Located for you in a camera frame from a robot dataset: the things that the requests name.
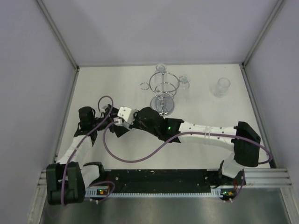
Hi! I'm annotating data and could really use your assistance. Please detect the grey slotted cable duct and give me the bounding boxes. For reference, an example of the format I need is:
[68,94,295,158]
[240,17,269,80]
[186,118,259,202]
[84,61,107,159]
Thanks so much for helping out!
[85,188,235,198]

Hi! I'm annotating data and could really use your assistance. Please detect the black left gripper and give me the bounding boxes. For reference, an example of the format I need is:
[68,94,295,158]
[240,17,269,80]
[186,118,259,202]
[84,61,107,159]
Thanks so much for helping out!
[92,105,130,137]

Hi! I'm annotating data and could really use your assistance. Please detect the chrome wine glass rack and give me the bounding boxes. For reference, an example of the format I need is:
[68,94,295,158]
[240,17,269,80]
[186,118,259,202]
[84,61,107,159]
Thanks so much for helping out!
[140,71,180,116]

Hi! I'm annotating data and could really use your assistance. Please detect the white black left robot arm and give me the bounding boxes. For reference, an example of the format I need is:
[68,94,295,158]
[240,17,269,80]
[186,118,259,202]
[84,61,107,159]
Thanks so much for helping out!
[46,105,134,205]

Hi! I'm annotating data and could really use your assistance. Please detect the clear ribbed wine glass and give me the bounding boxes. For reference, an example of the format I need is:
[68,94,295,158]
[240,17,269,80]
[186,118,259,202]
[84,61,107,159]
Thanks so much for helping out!
[179,75,190,90]

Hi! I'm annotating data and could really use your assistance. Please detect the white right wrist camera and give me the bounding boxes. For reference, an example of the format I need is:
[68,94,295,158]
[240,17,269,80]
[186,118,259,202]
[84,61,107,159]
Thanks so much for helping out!
[117,106,137,124]

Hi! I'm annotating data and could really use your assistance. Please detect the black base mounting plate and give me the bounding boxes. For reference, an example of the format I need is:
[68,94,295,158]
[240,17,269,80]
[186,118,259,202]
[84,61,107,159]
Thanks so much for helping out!
[92,169,243,194]

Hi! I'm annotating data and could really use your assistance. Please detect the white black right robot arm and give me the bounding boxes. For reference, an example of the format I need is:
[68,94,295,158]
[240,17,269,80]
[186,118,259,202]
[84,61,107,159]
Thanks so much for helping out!
[119,107,261,185]

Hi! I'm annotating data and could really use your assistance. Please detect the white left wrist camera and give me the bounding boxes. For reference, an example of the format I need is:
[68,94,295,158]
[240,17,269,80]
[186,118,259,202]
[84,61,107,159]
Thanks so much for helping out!
[99,104,111,114]

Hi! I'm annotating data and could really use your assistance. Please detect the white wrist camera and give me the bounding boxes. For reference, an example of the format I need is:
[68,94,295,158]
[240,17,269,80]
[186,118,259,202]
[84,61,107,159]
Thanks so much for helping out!
[117,106,137,124]
[99,104,111,114]

